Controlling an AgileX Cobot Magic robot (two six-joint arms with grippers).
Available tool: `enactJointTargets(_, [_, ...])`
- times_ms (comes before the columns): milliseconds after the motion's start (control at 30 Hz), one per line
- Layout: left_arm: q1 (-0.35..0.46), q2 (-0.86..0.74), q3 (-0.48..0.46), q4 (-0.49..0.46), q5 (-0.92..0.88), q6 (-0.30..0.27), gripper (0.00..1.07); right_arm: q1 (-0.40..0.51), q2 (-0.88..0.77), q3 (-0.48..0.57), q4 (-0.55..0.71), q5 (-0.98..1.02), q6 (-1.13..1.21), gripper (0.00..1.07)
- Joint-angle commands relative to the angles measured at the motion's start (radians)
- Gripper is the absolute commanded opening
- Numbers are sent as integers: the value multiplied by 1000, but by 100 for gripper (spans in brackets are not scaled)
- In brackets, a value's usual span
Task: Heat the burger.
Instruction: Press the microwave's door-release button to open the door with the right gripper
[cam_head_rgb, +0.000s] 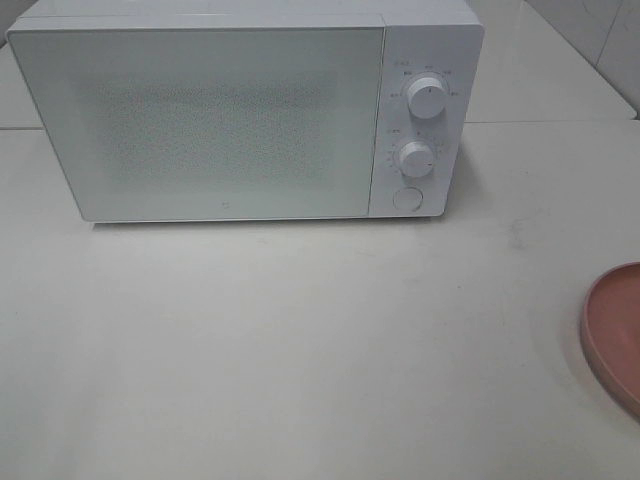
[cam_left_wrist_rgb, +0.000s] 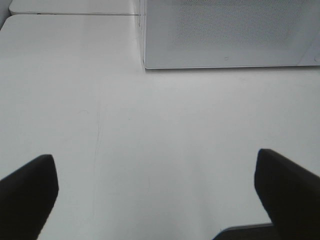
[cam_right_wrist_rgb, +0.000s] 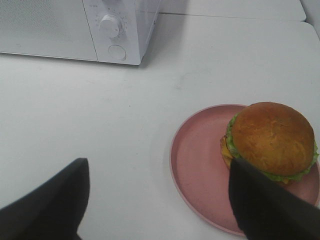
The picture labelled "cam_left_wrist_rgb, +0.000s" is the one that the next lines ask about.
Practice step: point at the white microwave oven body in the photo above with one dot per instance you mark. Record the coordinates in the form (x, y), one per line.
(143, 30)

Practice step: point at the white microwave door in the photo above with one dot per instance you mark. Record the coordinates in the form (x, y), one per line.
(183, 34)

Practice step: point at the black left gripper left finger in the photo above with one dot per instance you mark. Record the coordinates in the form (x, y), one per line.
(27, 197)

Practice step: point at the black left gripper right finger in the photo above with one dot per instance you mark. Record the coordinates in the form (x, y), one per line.
(290, 194)

